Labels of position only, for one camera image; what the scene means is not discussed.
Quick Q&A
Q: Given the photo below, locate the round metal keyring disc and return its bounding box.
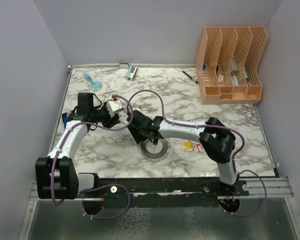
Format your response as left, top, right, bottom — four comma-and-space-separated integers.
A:
138, 139, 170, 162

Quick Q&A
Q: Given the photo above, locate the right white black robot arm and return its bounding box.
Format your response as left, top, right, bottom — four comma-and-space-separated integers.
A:
126, 110, 239, 196

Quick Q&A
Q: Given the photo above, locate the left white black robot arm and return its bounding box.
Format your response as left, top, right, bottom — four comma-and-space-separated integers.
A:
35, 92, 123, 200

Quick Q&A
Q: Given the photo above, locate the blue white packaged item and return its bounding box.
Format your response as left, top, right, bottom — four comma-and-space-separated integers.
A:
83, 73, 103, 92

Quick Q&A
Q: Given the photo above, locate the dark blue stapler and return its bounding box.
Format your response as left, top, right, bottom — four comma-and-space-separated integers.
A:
61, 110, 75, 129

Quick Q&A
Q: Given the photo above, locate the upper yellow key tag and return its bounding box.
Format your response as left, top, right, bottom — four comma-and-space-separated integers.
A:
182, 141, 193, 148

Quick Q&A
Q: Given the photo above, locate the yellow key tag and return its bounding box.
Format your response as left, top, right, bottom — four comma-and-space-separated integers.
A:
184, 147, 195, 153
182, 141, 193, 148

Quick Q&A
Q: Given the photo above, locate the lower yellow key tag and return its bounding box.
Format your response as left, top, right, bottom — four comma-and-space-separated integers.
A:
184, 147, 195, 153

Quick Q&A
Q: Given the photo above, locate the light blue stapler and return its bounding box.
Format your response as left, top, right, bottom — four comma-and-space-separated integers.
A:
127, 65, 138, 81

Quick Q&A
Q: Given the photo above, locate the red key tag right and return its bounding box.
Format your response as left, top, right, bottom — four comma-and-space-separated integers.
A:
196, 143, 205, 154

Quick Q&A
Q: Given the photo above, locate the black marker pen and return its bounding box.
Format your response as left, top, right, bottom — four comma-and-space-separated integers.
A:
182, 70, 199, 84

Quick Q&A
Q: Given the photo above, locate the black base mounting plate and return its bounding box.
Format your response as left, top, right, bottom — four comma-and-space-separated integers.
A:
39, 174, 281, 209

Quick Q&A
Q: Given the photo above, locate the orange plastic file organizer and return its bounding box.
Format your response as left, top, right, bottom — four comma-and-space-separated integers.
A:
195, 26, 268, 105

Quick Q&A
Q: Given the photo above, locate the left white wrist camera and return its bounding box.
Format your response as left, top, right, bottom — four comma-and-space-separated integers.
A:
106, 100, 123, 117

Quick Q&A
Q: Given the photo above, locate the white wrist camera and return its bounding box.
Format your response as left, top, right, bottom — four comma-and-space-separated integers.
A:
106, 100, 123, 117
126, 110, 134, 125

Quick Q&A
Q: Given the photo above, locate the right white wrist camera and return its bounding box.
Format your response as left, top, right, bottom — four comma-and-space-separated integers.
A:
126, 110, 134, 125

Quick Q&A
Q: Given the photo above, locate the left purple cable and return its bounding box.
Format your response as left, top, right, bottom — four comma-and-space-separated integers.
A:
49, 94, 131, 221

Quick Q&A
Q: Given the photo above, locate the purple cable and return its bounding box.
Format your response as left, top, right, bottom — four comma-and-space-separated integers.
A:
49, 94, 131, 221
126, 89, 268, 218

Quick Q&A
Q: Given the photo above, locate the white clip at wall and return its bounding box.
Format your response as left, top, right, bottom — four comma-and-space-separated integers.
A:
118, 63, 130, 69

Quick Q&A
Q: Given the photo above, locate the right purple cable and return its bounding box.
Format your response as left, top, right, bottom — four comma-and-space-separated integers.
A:
126, 89, 268, 218

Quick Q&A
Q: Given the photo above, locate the aluminium frame rail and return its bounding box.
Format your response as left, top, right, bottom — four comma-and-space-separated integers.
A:
29, 177, 295, 201

